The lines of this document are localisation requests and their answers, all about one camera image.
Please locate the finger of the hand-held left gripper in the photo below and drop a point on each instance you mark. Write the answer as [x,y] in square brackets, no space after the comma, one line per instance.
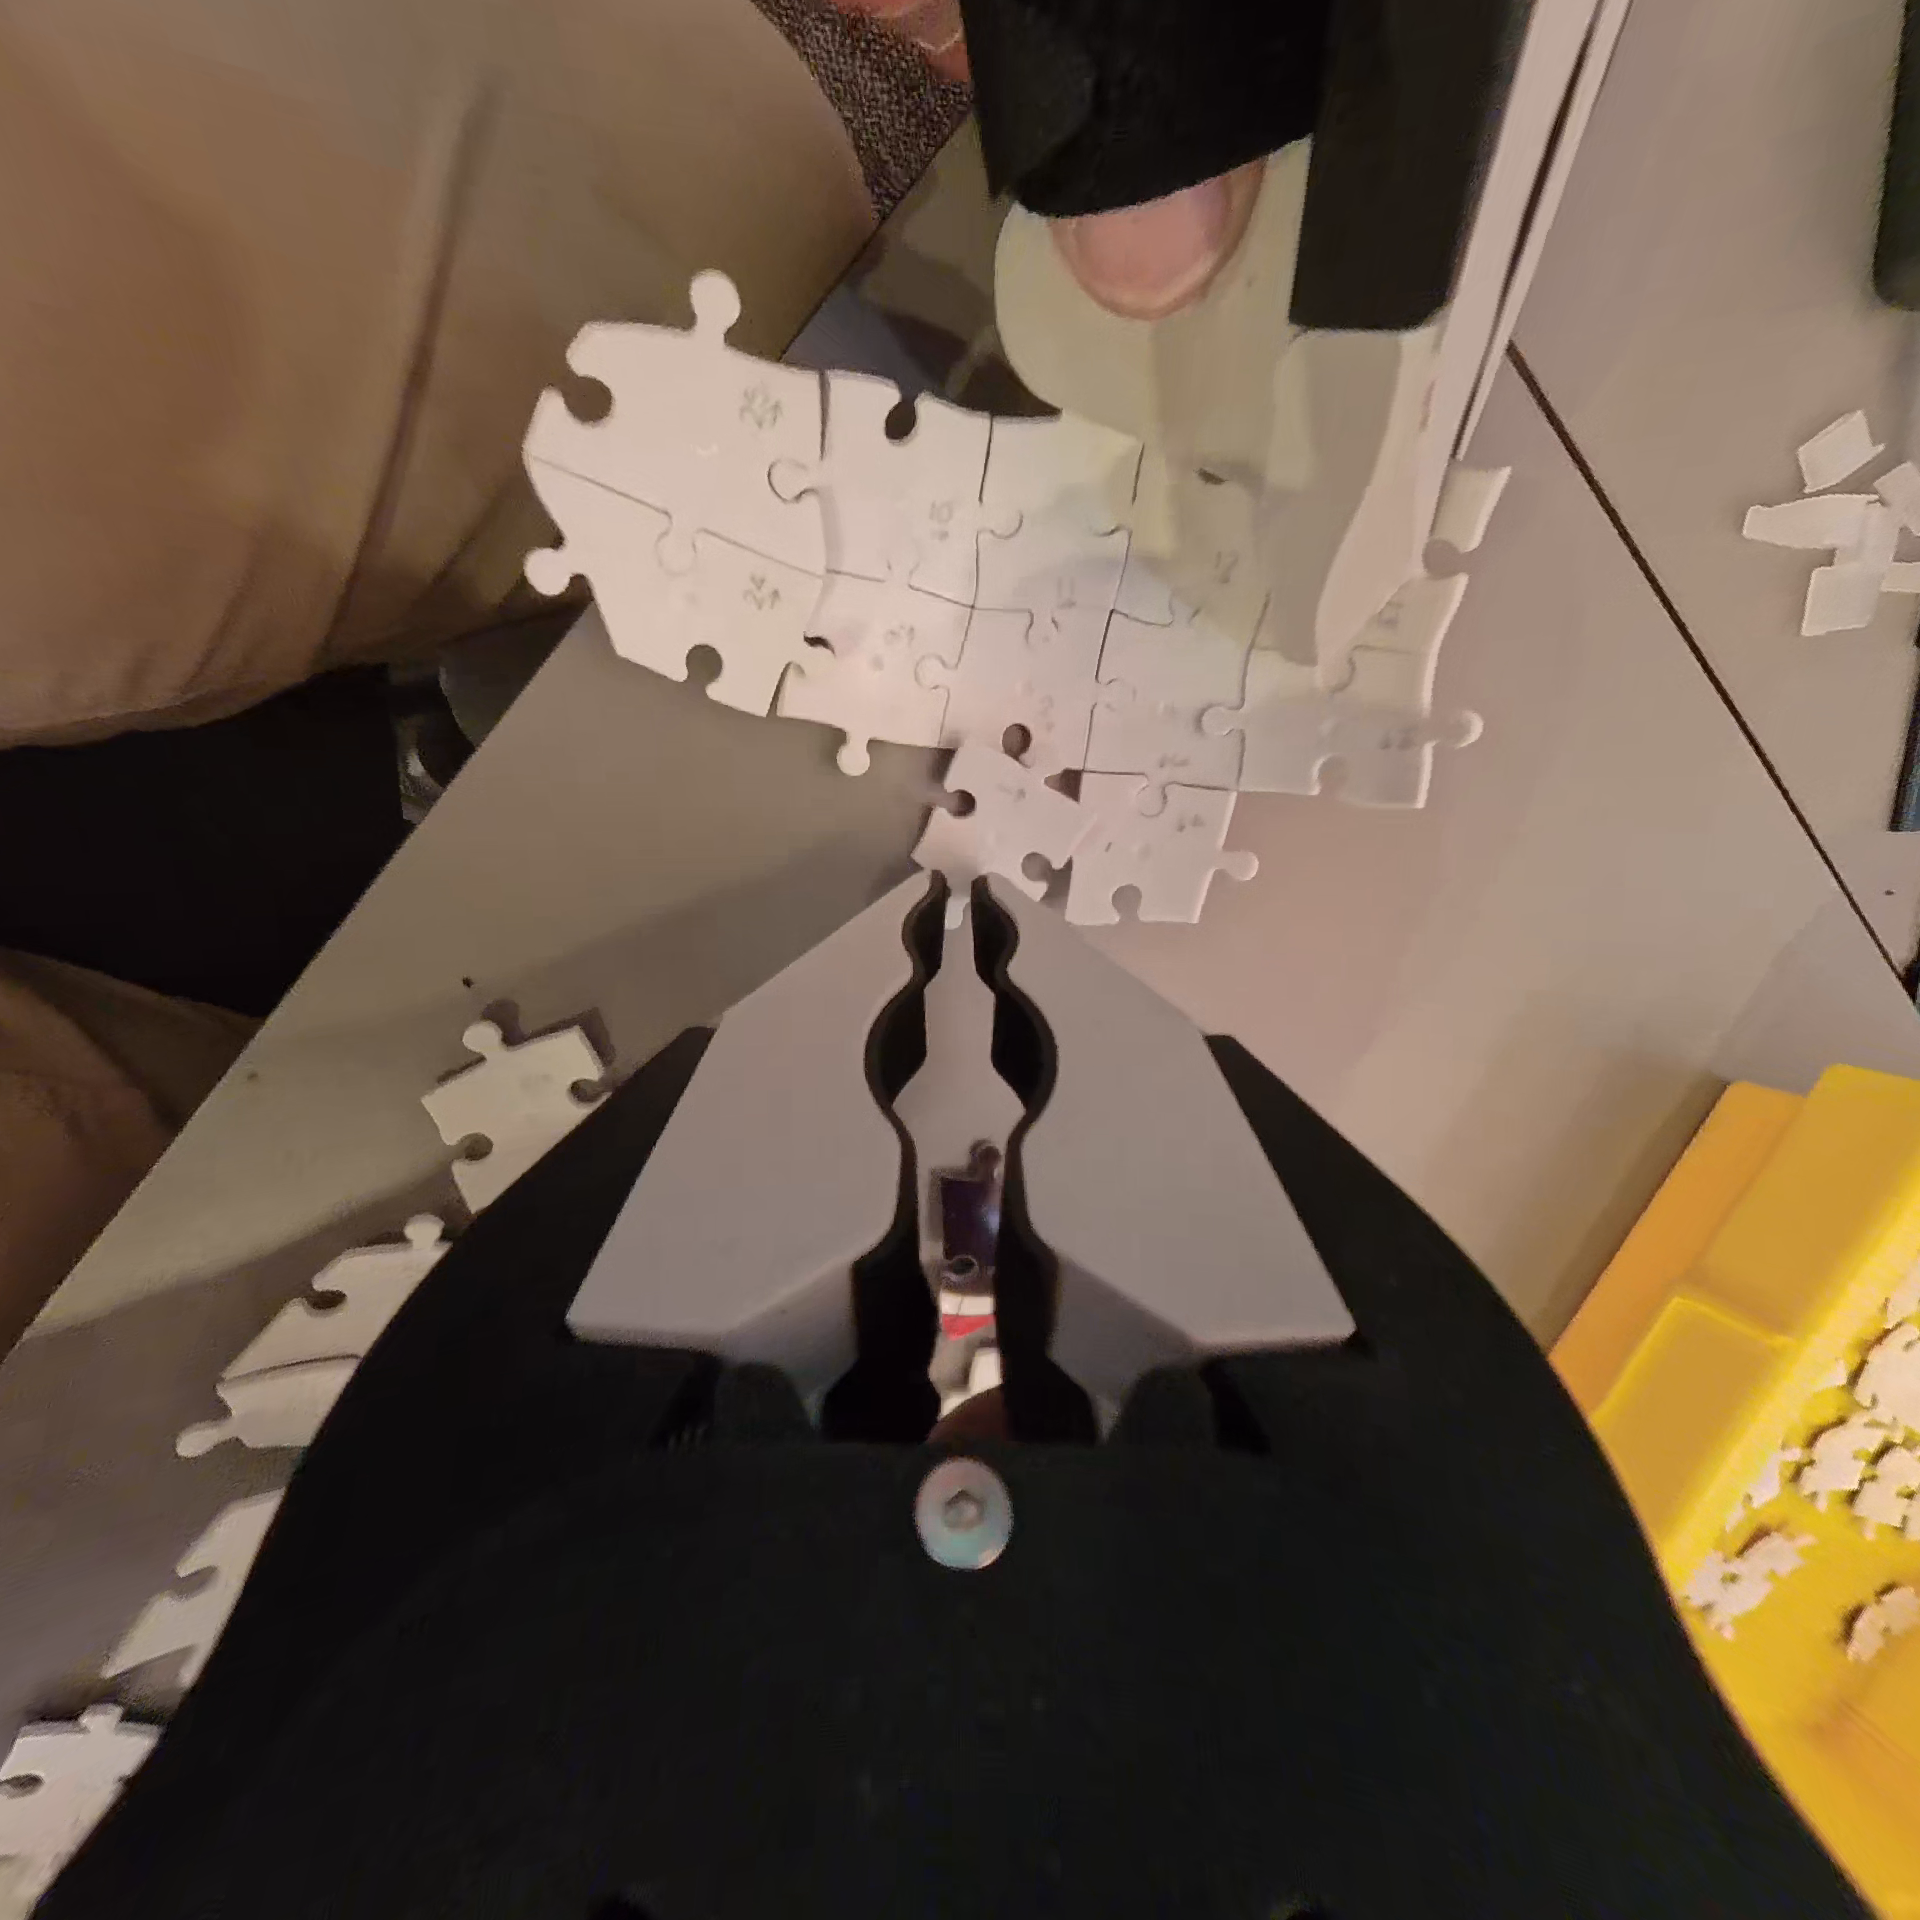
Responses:
[1477,331]

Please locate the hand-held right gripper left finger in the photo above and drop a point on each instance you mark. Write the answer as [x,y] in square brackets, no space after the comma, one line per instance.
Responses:
[751,1172]

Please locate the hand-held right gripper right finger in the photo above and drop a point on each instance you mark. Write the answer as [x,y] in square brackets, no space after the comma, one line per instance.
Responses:
[1171,1172]

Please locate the pile of white puzzle pieces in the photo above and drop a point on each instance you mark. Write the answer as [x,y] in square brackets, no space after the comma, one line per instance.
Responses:
[1852,1464]
[511,1103]

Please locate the curved assembled puzzle sheet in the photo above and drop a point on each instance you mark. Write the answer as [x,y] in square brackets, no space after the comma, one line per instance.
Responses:
[705,452]

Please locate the dark printed puzzle piece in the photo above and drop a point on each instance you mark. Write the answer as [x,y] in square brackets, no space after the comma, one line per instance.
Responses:
[967,1224]

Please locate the person's left hand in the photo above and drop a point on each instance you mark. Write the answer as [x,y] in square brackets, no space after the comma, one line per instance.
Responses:
[1155,247]

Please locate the pile of clear plastic caps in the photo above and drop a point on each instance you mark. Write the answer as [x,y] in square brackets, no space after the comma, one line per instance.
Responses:
[1839,592]

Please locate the yellow plastic bin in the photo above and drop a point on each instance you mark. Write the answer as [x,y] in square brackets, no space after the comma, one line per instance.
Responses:
[1695,1350]

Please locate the person's khaki trousers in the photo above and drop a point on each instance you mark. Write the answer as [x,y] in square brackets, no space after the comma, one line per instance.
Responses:
[300,300]

